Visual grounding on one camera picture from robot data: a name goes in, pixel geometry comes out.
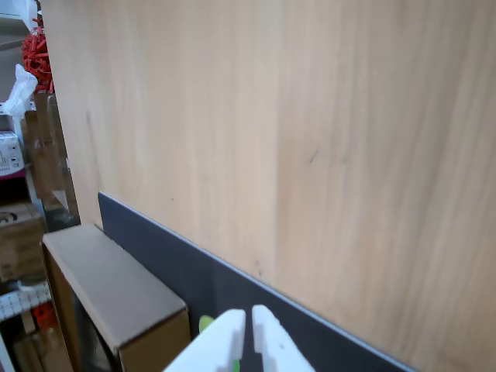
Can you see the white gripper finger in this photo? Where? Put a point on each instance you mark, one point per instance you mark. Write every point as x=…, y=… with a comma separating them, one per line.
x=217, y=345
x=275, y=341

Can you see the open cardboard box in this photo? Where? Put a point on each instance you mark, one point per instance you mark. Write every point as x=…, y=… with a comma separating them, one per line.
x=116, y=283

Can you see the orange red box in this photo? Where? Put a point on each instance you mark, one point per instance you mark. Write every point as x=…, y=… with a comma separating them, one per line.
x=43, y=315

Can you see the brown cardboard box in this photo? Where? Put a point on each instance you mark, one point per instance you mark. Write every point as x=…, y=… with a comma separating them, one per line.
x=19, y=240

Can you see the tall cardboard panel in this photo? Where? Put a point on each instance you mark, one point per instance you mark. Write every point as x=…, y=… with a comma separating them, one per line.
x=42, y=155

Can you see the white box with purple stripe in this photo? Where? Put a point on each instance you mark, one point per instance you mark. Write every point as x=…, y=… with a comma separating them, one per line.
x=9, y=155

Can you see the dark mat with WOWROBO print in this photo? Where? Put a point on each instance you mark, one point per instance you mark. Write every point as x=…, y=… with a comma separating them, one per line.
x=193, y=279

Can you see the white metal shelf rack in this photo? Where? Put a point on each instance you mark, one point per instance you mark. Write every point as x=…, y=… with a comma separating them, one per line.
x=23, y=302

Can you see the white plastic bag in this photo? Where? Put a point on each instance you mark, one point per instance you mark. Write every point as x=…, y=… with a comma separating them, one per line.
x=19, y=93

